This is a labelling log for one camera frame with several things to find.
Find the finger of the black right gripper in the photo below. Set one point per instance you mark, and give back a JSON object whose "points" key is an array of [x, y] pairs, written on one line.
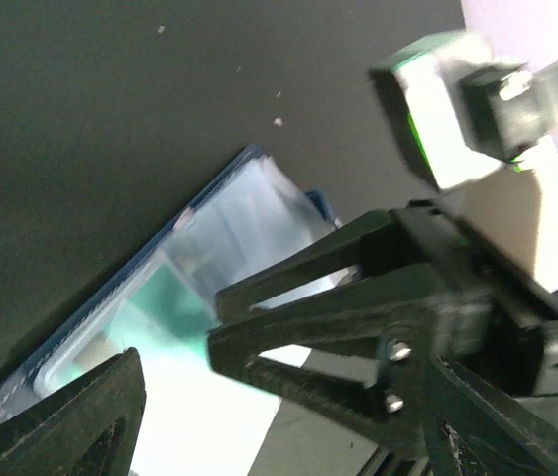
{"points": [[303, 263], [389, 412]]}

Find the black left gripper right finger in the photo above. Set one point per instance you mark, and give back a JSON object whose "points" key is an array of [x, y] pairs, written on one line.
{"points": [[472, 428]]}

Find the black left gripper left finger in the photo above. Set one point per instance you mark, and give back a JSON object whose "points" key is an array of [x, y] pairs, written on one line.
{"points": [[89, 427]]}

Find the blue leather card holder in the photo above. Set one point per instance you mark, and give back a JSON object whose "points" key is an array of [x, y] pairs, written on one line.
{"points": [[248, 218]]}

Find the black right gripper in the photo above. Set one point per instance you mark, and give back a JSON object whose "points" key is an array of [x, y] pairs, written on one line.
{"points": [[458, 299]]}

